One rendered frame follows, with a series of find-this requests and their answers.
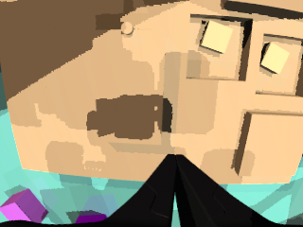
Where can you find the pink cube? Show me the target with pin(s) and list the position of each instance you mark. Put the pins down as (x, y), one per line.
(24, 205)

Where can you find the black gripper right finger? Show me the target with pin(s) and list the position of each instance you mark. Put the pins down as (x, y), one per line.
(201, 202)

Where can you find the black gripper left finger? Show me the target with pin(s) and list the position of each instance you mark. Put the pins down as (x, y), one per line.
(150, 206)

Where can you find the tan block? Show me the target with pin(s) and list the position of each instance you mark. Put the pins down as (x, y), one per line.
(216, 37)
(273, 57)

